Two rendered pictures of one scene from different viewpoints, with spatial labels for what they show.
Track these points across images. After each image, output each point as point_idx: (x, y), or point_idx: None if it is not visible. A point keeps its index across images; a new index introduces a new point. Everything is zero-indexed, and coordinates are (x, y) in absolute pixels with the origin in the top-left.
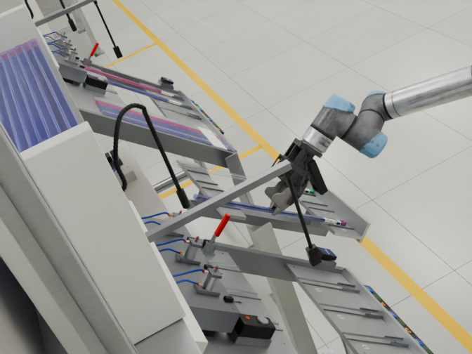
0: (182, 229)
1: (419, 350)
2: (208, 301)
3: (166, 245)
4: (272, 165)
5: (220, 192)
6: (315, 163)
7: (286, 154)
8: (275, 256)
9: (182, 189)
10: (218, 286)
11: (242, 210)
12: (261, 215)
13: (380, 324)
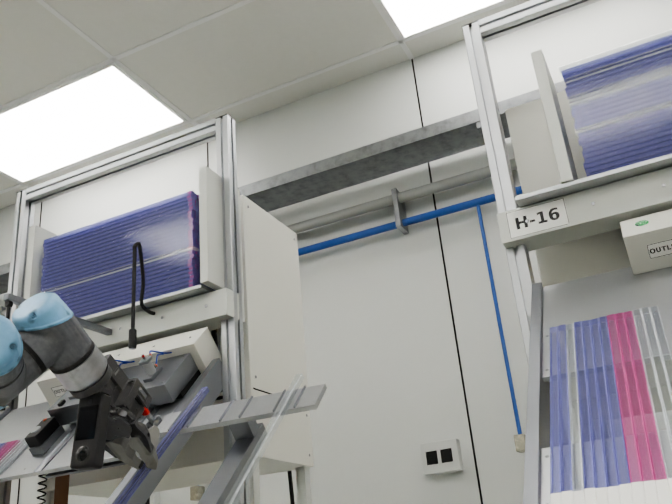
0: (156, 383)
1: None
2: (69, 393)
3: (138, 373)
4: (148, 393)
5: (219, 418)
6: (79, 402)
7: (123, 377)
8: (111, 494)
9: (129, 329)
10: (78, 400)
11: (222, 480)
12: (200, 503)
13: None
